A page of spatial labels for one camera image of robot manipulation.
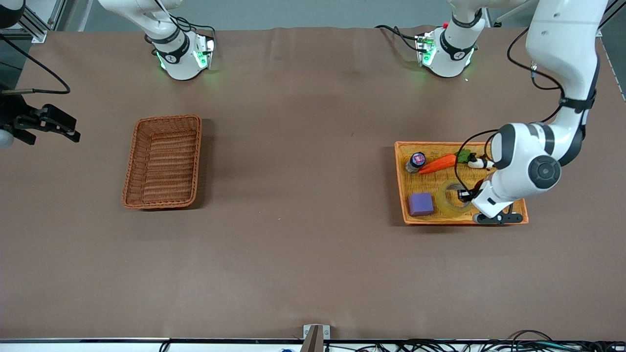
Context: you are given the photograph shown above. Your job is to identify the brown table cover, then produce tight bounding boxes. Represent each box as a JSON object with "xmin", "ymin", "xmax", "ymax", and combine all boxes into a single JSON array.
[{"xmin": 0, "ymin": 26, "xmax": 626, "ymax": 341}]

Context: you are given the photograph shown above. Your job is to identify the aluminium frame profile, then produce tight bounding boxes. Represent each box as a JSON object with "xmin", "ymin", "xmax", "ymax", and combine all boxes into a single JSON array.
[{"xmin": 0, "ymin": 0, "xmax": 75, "ymax": 44}]

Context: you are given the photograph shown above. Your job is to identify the purple cube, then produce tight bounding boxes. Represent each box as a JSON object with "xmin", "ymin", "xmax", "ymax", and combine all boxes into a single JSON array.
[{"xmin": 408, "ymin": 192, "xmax": 435, "ymax": 217}]

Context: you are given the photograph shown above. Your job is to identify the black base cable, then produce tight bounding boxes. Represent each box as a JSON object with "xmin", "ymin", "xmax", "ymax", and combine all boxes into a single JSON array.
[
  {"xmin": 375, "ymin": 24, "xmax": 424, "ymax": 52},
  {"xmin": 145, "ymin": 0, "xmax": 217, "ymax": 44}
]

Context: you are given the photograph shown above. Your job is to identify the black right base cable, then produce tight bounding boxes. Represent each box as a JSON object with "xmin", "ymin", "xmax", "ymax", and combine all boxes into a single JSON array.
[{"xmin": 145, "ymin": 0, "xmax": 217, "ymax": 44}]

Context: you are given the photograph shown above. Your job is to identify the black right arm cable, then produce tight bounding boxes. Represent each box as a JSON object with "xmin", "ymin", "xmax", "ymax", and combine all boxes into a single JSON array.
[{"xmin": 0, "ymin": 33, "xmax": 71, "ymax": 94}]

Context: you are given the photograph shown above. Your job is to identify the metal table edge bracket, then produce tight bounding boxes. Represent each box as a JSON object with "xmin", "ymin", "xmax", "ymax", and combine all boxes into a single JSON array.
[{"xmin": 303, "ymin": 324, "xmax": 331, "ymax": 352}]

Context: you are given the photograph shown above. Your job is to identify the orange wicker basket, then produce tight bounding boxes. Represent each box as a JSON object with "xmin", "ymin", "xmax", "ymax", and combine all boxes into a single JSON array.
[{"xmin": 395, "ymin": 141, "xmax": 529, "ymax": 225}]

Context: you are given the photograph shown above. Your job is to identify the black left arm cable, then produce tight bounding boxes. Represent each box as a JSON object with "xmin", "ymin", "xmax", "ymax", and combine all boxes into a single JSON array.
[{"xmin": 454, "ymin": 27, "xmax": 609, "ymax": 195}]

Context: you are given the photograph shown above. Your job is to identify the orange toy carrot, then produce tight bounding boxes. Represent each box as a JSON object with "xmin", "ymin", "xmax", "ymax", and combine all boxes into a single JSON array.
[{"xmin": 419, "ymin": 149, "xmax": 472, "ymax": 175}]

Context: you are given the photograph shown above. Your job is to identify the black cable bundle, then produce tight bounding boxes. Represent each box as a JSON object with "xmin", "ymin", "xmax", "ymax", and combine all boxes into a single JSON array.
[{"xmin": 159, "ymin": 330, "xmax": 626, "ymax": 352}]

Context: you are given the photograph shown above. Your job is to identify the brown wicker basket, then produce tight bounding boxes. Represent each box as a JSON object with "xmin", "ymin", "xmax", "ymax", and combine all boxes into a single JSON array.
[{"xmin": 122, "ymin": 115, "xmax": 203, "ymax": 210}]

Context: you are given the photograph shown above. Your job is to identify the clear yellowish tape roll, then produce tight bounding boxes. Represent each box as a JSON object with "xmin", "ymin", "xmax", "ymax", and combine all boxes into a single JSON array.
[{"xmin": 436, "ymin": 178, "xmax": 478, "ymax": 215}]

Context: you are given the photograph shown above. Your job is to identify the black left base cable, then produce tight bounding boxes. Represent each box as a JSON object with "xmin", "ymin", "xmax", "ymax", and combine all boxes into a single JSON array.
[{"xmin": 375, "ymin": 24, "xmax": 424, "ymax": 52}]

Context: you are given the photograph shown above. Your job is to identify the small bottle purple cap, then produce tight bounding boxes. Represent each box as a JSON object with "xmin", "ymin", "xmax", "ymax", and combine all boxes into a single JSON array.
[{"xmin": 405, "ymin": 152, "xmax": 427, "ymax": 174}]

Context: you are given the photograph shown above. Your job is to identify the black white panda toy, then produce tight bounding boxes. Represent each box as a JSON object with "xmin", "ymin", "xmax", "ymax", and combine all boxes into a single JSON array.
[{"xmin": 467, "ymin": 154, "xmax": 495, "ymax": 171}]

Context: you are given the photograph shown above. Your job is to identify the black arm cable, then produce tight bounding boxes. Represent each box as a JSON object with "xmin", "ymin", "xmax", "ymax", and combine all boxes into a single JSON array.
[
  {"xmin": 0, "ymin": 33, "xmax": 71, "ymax": 94},
  {"xmin": 454, "ymin": 27, "xmax": 609, "ymax": 195}
]

